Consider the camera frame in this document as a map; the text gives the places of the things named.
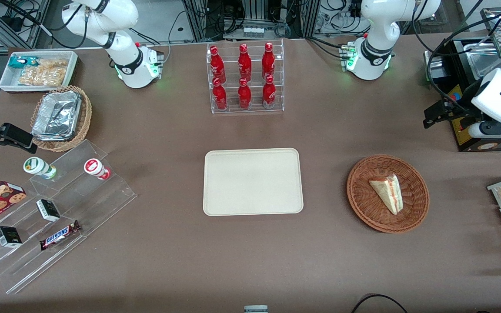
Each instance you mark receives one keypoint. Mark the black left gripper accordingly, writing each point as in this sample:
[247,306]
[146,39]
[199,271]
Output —
[460,107]

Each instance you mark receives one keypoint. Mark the triangular sandwich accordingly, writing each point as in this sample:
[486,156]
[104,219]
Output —
[389,192]

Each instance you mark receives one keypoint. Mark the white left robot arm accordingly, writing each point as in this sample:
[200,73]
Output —
[374,26]

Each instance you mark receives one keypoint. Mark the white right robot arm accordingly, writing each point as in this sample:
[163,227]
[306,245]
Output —
[124,56]

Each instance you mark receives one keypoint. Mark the light wicker basket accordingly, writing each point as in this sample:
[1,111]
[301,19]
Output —
[84,117]

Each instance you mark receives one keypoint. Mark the round brown wicker basket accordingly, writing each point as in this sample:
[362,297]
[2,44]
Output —
[363,195]

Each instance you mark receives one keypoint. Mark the beige rectangular serving tray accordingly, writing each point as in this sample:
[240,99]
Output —
[252,182]

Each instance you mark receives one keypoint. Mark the red emergency stop button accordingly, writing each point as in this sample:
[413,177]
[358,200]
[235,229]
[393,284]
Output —
[454,96]

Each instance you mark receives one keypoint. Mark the black food warmer cabinet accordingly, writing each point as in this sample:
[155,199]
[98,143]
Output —
[461,134]

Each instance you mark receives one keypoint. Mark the green lid cup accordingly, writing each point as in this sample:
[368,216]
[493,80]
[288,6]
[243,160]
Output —
[37,166]

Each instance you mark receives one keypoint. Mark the aluminium foil container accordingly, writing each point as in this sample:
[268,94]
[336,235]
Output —
[57,115]

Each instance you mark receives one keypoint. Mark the white rectangular snack bin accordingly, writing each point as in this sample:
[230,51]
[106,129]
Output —
[7,82]

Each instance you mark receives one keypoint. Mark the clear bag of crackers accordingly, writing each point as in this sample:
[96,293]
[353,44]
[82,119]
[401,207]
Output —
[44,74]

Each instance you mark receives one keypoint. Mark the teal snack packet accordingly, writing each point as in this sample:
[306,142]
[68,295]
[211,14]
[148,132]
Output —
[20,61]

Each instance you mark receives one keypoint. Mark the steel warmer pan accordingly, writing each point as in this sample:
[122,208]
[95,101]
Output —
[485,61]

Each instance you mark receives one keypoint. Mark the small black white box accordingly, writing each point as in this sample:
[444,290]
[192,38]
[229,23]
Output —
[48,210]
[8,237]

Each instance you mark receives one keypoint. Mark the red lid cup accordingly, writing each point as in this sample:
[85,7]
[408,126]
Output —
[95,168]

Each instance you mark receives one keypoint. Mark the clear acrylic stepped shelf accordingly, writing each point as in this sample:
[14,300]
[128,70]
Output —
[81,204]

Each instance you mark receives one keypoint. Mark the Snickers chocolate bar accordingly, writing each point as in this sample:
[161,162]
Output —
[59,235]

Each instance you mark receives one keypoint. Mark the red cola bottle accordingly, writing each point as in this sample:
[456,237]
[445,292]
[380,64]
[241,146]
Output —
[217,65]
[244,95]
[268,61]
[269,93]
[219,96]
[244,63]

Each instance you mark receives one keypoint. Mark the clear acrylic bottle rack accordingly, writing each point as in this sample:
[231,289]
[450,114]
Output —
[246,109]

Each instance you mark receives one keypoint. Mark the grey power strip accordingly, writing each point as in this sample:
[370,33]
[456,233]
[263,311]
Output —
[253,31]

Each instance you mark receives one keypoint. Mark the grey device with label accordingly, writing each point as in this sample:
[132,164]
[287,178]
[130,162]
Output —
[255,309]

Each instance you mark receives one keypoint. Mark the aluminium frame rack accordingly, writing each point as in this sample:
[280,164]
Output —
[196,19]

